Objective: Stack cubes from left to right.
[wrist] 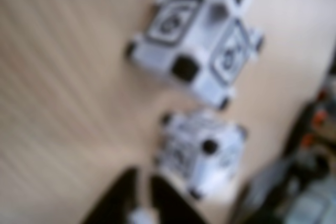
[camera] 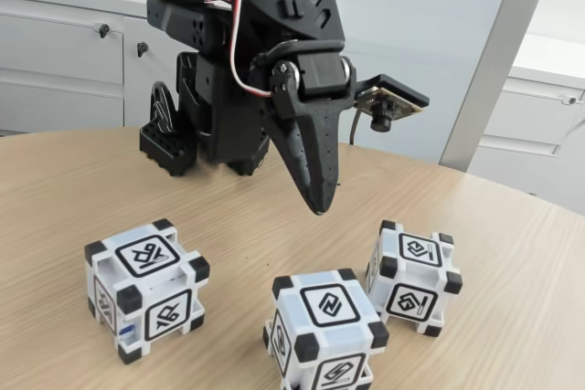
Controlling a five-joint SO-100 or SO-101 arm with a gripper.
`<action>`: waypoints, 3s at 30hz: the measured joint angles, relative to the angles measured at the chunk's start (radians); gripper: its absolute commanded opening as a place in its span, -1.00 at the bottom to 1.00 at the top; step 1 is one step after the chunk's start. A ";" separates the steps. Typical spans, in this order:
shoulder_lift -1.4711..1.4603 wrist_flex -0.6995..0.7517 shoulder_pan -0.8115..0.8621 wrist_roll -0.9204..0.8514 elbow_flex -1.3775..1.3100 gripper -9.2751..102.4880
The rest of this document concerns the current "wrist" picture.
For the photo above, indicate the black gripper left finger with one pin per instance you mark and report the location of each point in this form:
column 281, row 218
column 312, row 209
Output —
column 118, row 203

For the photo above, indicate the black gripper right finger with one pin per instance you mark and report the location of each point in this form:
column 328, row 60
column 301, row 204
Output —
column 170, row 208

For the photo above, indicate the white cube paperclip symbol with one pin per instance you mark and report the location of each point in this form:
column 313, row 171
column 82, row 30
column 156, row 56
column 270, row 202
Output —
column 210, row 166

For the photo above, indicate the white cube N symbol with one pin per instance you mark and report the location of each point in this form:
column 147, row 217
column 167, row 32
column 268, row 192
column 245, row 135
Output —
column 199, row 37

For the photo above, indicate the dark blurred floor clutter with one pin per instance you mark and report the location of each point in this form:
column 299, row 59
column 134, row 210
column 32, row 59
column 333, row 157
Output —
column 302, row 182

